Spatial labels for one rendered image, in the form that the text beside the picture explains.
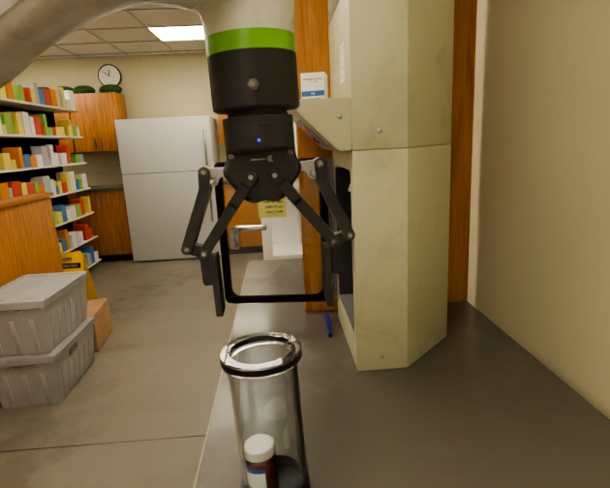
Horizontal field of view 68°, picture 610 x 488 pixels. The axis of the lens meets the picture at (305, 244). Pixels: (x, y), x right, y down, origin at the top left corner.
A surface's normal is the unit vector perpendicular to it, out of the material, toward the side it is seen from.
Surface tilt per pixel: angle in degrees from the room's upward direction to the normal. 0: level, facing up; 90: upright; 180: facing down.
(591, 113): 90
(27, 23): 148
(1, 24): 136
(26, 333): 95
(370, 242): 90
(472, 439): 0
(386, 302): 90
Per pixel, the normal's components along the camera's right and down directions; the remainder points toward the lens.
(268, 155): 0.07, 0.22
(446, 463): -0.05, -0.97
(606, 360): -1.00, 0.06
